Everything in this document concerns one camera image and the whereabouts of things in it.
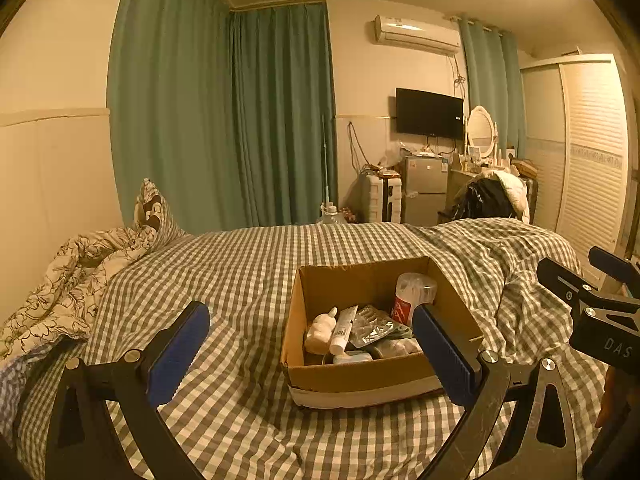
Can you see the black wall television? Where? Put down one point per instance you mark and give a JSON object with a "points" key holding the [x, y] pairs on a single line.
{"points": [[430, 112]]}

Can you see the white mop pole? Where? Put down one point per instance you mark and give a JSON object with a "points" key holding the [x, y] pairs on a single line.
{"points": [[326, 165]]}

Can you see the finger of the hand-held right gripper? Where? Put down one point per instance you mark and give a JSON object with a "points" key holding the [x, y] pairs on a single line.
{"points": [[612, 262], [560, 277]]}

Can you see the white tube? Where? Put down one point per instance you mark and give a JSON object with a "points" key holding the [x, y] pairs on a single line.
{"points": [[342, 330]]}

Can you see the white socks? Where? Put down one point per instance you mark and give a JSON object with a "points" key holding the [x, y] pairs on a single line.
{"points": [[320, 332]]}

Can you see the oval white vanity mirror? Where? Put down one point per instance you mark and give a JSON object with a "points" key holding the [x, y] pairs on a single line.
{"points": [[481, 127]]}

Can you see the wide green curtain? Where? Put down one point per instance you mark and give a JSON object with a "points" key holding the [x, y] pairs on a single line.
{"points": [[170, 110]]}

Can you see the vanity dresser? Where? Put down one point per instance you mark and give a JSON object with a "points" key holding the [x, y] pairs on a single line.
{"points": [[457, 182]]}

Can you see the silver foil packet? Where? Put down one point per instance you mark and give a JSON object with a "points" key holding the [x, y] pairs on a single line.
{"points": [[375, 327]]}

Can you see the silver mini fridge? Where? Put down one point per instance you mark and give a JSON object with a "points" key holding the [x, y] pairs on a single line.
{"points": [[424, 190]]}

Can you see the brown cardboard box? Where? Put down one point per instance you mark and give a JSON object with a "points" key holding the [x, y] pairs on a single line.
{"points": [[360, 380]]}

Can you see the blue patterned packet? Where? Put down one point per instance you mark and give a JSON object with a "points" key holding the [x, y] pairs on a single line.
{"points": [[352, 358]]}

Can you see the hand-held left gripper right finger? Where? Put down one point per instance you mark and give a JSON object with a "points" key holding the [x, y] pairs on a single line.
{"points": [[442, 355]]}

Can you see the floral white quilt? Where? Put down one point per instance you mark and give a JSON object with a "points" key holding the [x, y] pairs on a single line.
{"points": [[75, 275]]}

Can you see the red and white plastic pack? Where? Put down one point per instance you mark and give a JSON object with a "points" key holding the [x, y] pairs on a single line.
{"points": [[412, 292]]}

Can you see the grey checked bed blanket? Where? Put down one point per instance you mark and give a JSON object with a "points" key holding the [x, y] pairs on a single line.
{"points": [[225, 270]]}

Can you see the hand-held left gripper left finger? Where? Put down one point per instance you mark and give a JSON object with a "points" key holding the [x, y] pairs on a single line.
{"points": [[180, 350]]}

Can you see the person's right hand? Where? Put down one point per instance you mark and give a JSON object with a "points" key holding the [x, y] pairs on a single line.
{"points": [[607, 400]]}

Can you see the white air conditioner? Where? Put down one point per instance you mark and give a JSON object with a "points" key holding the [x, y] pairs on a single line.
{"points": [[415, 34]]}

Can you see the narrow green curtain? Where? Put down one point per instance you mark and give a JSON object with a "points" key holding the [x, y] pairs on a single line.
{"points": [[492, 90]]}

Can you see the white louvred wardrobe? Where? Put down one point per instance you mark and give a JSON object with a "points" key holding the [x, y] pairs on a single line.
{"points": [[585, 160]]}

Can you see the white coat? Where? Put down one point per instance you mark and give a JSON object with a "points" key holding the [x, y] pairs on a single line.
{"points": [[515, 195]]}

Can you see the black jacket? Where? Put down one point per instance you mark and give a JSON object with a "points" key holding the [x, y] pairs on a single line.
{"points": [[480, 200]]}

